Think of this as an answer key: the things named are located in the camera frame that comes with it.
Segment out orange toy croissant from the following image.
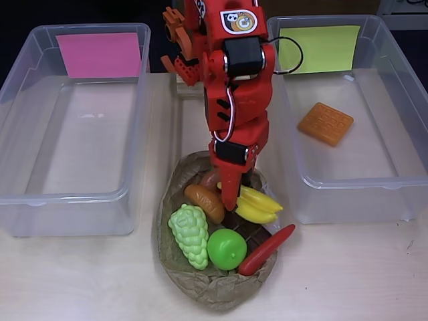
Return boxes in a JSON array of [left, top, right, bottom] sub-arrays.
[[184, 183, 225, 224]]

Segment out black servo cable loop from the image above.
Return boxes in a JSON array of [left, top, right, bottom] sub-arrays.
[[267, 35, 304, 75]]

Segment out red toy chili pepper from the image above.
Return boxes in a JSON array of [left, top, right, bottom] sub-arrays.
[[237, 223, 297, 277]]

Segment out pink paper label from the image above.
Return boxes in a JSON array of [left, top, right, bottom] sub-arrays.
[[55, 32, 142, 80]]

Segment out wooden base block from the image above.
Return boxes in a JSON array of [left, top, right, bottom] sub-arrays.
[[176, 72, 207, 100]]

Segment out orange printed plastic part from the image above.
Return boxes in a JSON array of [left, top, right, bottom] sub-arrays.
[[161, 7, 201, 73]]

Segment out crumpled brown paper bag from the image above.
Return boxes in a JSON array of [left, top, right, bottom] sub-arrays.
[[152, 149, 288, 314]]

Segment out white gripper servo wire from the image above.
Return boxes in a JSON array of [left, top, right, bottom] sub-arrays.
[[211, 85, 237, 142]]

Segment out orange toy waffle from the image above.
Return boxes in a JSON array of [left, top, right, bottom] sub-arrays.
[[296, 102, 355, 148]]

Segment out clear crumpled plastic wrap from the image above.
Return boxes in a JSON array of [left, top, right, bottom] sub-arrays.
[[259, 182, 282, 235]]

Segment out clear plastic bin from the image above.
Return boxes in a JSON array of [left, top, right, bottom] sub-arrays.
[[265, 13, 428, 225], [0, 22, 152, 238]]

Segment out light green toy grapes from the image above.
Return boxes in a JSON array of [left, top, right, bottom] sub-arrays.
[[168, 203, 210, 271]]

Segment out dark brown toy chocolate bar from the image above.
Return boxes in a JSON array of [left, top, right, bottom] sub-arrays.
[[220, 213, 274, 251]]

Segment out yellow toy banana bunch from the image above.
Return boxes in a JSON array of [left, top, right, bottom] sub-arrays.
[[216, 182, 284, 225]]

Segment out green toy apple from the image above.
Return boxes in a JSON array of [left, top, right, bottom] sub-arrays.
[[206, 228, 248, 271]]

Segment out yellow-green paper label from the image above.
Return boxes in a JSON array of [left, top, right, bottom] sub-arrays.
[[278, 25, 362, 75]]

